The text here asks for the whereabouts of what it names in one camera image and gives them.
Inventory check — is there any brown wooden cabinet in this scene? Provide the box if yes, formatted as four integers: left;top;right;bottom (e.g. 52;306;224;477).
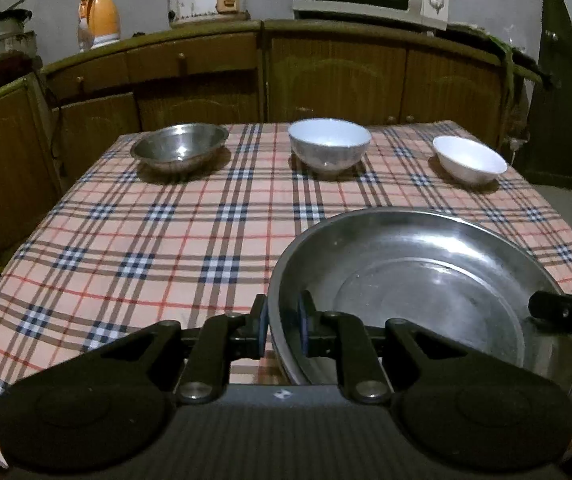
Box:
0;20;543;255

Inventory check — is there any small steel bowl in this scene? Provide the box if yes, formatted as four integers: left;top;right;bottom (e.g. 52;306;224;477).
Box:
130;122;228;174

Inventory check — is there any small white shallow bowl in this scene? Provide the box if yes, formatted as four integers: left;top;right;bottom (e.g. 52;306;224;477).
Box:
432;136;508;186

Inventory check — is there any white deep porcelain bowl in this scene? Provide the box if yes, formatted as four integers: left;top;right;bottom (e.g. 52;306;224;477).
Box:
287;118;372;174

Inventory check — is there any plaid checkered tablecloth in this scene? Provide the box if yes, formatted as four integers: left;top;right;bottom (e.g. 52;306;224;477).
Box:
0;122;572;459

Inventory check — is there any orange electric kettle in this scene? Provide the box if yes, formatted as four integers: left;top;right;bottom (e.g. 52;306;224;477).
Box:
78;0;121;52

